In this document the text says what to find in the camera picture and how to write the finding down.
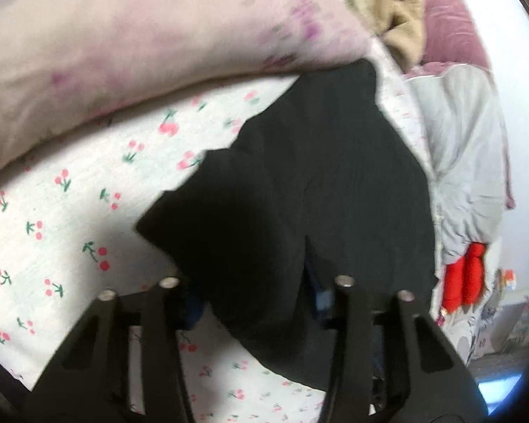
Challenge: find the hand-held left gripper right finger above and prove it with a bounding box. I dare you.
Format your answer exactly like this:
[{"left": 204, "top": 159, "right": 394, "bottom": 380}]
[{"left": 306, "top": 274, "right": 490, "bottom": 423}]

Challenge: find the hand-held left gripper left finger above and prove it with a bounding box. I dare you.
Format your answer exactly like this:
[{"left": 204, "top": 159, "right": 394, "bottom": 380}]
[{"left": 24, "top": 277, "right": 212, "bottom": 423}]

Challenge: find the black long coat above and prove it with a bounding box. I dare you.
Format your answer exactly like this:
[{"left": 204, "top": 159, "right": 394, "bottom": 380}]
[{"left": 134, "top": 59, "right": 439, "bottom": 393}]

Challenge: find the red cushion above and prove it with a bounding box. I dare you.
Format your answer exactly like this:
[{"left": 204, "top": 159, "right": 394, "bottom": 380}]
[{"left": 442, "top": 242, "right": 488, "bottom": 313}]

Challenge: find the cherry print bed sheet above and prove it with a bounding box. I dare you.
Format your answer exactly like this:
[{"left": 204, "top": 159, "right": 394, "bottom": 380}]
[{"left": 0, "top": 44, "right": 446, "bottom": 423}]

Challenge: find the white patterned pillow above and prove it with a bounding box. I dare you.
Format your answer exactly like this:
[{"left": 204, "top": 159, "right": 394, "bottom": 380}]
[{"left": 436, "top": 269, "right": 516, "bottom": 362}]

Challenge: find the pink floral pillow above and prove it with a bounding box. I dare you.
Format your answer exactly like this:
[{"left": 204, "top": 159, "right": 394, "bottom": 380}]
[{"left": 0, "top": 0, "right": 371, "bottom": 183}]

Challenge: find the beige fleece jacket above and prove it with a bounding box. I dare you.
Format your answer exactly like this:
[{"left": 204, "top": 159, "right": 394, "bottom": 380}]
[{"left": 309, "top": 0, "right": 426, "bottom": 73}]

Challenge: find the mauve velvet pillow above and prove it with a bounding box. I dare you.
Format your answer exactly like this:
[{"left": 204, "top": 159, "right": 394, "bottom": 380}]
[{"left": 403, "top": 0, "right": 494, "bottom": 75}]

